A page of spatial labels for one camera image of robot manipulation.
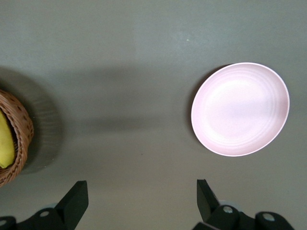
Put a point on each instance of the pink round plate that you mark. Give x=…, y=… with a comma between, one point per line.
x=239, y=110

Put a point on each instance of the yellow banana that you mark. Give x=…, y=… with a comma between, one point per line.
x=4, y=141

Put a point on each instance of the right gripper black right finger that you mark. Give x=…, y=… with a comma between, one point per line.
x=208, y=206

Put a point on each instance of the oval wicker basket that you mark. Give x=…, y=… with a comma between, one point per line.
x=22, y=134

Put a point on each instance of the table cover cloth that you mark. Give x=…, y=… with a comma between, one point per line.
x=134, y=60

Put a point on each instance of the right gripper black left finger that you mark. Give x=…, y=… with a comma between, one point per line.
x=69, y=206

